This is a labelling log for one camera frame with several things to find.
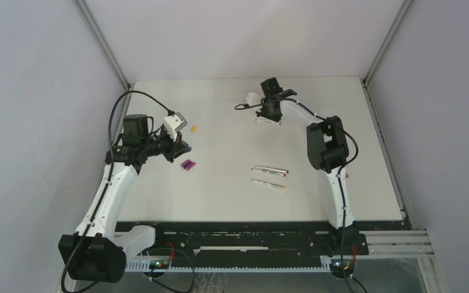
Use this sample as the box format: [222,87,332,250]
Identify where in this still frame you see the aluminium frame rail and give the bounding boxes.
[72,0,131,147]
[361,0,416,221]

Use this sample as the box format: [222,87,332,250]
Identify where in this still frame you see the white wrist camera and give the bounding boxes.
[164,112,187,142]
[244,92,262,107]

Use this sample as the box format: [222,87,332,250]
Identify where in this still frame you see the white green marker pen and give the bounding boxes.
[255,119,281,125]

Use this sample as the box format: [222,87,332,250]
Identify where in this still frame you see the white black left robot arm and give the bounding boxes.
[58,112,191,283]

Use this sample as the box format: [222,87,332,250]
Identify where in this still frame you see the left controller board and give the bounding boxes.
[148,260,170,270]

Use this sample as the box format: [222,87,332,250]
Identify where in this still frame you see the white yellow marker pen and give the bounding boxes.
[251,179,287,190]

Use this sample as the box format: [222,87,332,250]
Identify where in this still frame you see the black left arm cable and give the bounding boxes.
[60,90,175,293]

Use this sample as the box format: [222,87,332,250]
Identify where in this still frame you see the aluminium frame rail right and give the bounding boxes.
[361,0,416,221]

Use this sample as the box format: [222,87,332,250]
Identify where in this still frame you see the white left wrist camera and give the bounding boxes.
[164,112,187,142]

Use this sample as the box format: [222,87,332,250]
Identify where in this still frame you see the aluminium frame rail left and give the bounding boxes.
[72,0,131,147]

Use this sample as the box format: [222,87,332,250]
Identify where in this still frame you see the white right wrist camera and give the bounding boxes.
[244,92,262,107]

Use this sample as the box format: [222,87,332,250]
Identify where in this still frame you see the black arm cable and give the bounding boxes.
[234,90,360,293]
[60,90,175,293]

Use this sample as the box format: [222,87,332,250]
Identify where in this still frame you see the white red marker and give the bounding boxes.
[251,168,287,177]

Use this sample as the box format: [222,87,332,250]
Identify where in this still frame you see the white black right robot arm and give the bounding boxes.
[256,78,356,254]

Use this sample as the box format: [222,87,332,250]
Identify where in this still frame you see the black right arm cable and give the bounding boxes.
[234,90,360,293]

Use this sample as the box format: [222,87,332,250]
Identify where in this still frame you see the blue pen cap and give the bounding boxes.
[183,161,192,169]

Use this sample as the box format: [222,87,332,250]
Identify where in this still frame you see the controller board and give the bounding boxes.
[330,260,355,270]
[148,260,170,270]

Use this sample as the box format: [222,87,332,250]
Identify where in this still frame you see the white cable duct strip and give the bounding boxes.
[125,258,332,273]

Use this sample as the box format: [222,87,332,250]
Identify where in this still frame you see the right controller board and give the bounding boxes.
[330,260,355,270]

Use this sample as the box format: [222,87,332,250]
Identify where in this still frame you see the magenta pen cap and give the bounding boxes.
[181,159,190,168]
[186,162,196,170]

